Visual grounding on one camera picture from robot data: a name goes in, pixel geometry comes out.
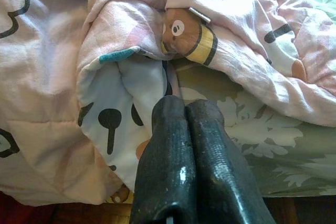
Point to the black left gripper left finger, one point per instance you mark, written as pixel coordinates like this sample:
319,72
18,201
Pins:
165,161

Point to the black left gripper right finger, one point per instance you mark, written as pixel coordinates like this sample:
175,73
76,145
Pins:
218,171

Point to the pink cartoon print blanket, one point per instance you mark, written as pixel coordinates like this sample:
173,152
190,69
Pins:
52,77

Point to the beige floral bed sheet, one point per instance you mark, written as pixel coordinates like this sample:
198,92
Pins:
275,142

